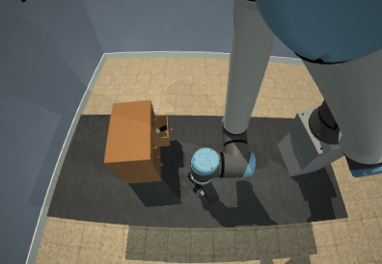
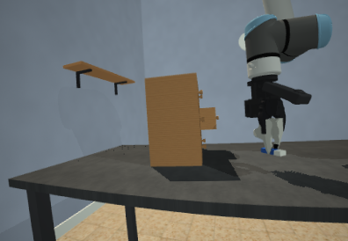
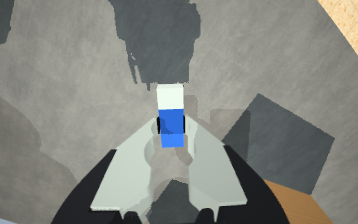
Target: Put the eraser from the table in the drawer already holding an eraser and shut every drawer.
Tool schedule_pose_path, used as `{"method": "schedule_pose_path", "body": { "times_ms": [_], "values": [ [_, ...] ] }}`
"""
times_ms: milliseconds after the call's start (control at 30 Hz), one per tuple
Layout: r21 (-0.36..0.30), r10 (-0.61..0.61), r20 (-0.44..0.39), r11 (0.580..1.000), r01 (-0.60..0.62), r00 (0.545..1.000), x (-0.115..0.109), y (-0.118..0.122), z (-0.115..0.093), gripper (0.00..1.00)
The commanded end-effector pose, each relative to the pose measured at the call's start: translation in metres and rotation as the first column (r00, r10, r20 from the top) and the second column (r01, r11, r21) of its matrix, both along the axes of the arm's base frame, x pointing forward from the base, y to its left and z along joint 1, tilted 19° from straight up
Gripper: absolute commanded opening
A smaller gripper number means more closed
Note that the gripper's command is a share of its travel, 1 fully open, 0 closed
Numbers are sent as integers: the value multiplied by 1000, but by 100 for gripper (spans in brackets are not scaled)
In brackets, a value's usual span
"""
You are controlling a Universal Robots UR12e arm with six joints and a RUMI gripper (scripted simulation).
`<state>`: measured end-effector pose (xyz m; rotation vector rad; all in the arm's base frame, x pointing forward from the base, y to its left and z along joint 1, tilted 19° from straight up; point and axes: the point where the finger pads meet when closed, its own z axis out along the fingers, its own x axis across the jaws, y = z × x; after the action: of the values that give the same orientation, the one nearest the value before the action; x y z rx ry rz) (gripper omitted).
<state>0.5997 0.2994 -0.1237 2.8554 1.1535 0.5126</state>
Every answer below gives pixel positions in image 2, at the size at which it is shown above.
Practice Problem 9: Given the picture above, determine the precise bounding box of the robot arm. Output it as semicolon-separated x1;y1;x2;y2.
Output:
244;0;332;105

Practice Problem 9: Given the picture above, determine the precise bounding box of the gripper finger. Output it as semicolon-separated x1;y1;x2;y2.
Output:
253;106;272;154
269;107;286;149

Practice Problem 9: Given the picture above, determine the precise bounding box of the blue and white eraser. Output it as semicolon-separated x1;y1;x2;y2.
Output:
261;148;286;157

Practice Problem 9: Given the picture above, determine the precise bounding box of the brown wooden chest of drawers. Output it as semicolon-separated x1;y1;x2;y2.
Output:
145;73;202;166

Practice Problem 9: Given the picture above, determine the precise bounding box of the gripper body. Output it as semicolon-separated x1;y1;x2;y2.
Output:
244;75;284;119

